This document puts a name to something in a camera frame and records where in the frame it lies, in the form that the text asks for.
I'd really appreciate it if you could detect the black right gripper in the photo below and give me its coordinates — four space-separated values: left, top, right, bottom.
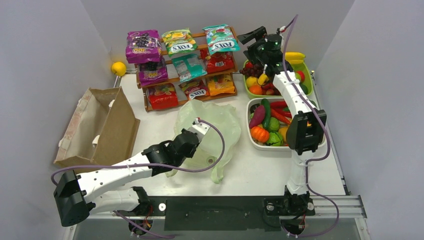
236 28 269 66

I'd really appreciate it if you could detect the teal Fox's mint candy bag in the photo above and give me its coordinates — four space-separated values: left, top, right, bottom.
202 24 240 55

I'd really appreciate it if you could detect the pale green plastic grocery bag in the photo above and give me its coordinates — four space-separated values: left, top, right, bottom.
164 99 242 184

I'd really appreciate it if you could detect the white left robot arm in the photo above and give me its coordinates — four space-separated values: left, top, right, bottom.
51 123 210 227

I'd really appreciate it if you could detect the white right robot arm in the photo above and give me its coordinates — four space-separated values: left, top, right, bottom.
237 26 327 215

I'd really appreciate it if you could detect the red candy bag middle shelf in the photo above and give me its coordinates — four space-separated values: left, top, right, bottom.
200 49 235 74

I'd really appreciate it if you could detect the red candy bag shelf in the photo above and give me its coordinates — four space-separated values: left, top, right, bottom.
200 49 235 74
147 83 179 110

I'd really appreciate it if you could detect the red candy bag bottom shelf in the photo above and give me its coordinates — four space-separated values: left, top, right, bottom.
147 83 179 110

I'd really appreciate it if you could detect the orange candy bag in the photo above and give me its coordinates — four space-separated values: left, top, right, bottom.
206 74 236 96

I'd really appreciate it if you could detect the red Fox's candy bag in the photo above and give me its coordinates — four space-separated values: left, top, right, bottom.
178 79 210 100

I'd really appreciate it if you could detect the brown paper bag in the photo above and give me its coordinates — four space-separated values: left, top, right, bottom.
53 87 140 168

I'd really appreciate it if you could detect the purple candy bag middle shelf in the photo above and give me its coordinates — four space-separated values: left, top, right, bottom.
137 58 168 87

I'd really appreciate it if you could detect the green Fox's candy bag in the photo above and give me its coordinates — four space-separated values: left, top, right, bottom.
161 28 198 57

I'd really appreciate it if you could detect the purple grape candy bag top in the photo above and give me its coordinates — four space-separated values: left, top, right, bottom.
125 29 162 64

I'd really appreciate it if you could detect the dark red grape bunch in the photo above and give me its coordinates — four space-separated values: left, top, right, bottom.
239 61 264 78

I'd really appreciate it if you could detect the yellow banana bunch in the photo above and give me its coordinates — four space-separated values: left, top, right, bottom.
285 52 306 65

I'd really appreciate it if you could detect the green fruit basket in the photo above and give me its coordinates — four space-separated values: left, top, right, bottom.
243 63 314 99

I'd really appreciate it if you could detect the orange toy fruit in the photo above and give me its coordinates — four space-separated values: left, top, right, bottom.
248 85 263 95

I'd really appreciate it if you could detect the green toy cucumber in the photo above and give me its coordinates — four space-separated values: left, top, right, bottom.
261 98 271 130

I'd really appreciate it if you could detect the red toy chili pepper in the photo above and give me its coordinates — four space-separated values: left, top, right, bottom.
270 101 292 125

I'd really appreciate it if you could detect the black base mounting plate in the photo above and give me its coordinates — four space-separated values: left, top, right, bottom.
127 196 315 231

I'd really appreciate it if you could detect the purple toy sweet potato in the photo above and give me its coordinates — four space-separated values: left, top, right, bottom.
248 105 266 129

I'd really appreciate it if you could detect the wooden snack shelf rack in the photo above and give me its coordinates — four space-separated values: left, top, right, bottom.
135 24 239 112

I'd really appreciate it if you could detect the light green toy cabbage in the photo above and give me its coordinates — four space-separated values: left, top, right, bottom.
267 117 281 132

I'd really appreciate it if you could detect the teal white snack packet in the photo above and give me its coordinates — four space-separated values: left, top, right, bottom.
172 53 208 83

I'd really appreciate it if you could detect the white vegetable basket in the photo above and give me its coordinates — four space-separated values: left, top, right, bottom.
246 96 327 152

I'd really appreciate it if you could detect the orange toy pumpkin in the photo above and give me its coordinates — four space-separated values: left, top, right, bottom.
250 126 270 143

